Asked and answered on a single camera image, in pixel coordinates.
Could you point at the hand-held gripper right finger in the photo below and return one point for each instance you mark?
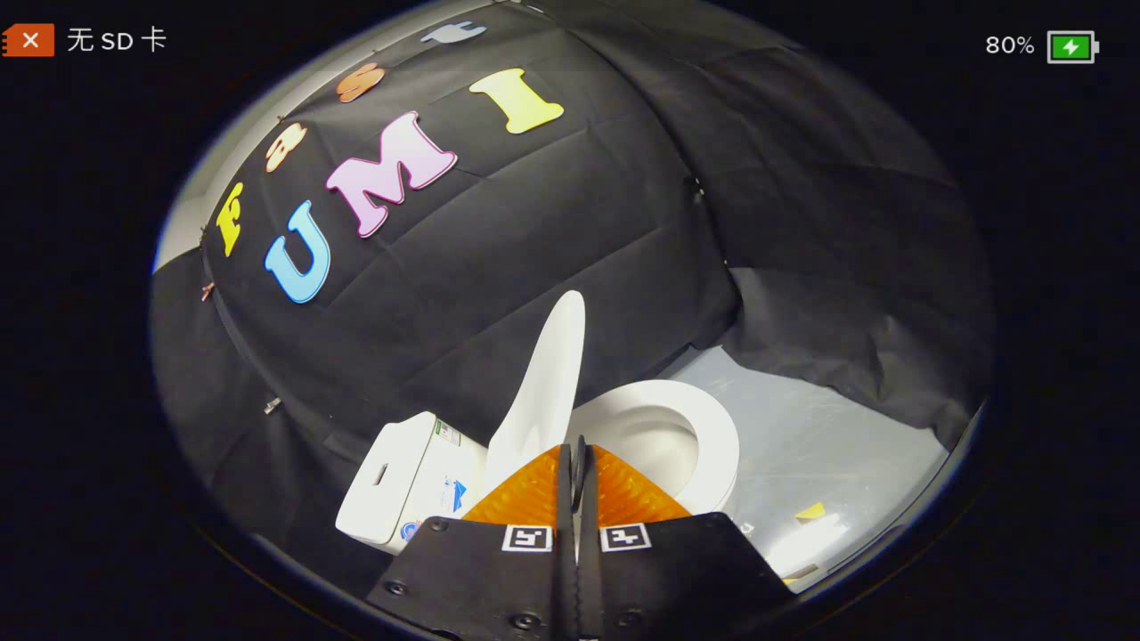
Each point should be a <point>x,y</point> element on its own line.
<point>659,579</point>

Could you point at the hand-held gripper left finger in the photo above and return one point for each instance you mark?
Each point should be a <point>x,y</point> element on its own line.
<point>499,579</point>

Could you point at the white toilet lid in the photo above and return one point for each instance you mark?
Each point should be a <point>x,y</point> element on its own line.
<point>552,374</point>

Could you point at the white toilet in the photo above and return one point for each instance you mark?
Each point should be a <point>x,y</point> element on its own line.
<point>410,481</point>

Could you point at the yellow tape piece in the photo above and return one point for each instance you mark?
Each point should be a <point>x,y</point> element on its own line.
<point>810,512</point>

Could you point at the black backdrop cloth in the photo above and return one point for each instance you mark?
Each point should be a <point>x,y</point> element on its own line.
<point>552,231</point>

